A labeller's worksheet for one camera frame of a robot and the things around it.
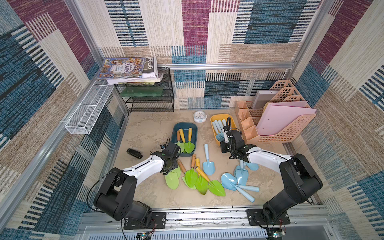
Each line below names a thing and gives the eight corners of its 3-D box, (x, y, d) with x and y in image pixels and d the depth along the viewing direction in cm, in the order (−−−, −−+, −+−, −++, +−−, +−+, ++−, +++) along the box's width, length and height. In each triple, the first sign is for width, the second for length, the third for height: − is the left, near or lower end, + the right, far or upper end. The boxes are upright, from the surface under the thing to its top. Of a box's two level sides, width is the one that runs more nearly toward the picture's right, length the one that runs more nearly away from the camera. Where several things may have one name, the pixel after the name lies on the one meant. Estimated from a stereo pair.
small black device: (127, 153, 99) (125, 151, 97) (130, 149, 101) (128, 147, 99) (141, 159, 97) (139, 157, 94) (143, 155, 98) (142, 153, 96)
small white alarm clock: (193, 122, 115) (193, 120, 113) (193, 113, 121) (193, 110, 119) (207, 122, 115) (207, 120, 113) (206, 113, 121) (206, 110, 119)
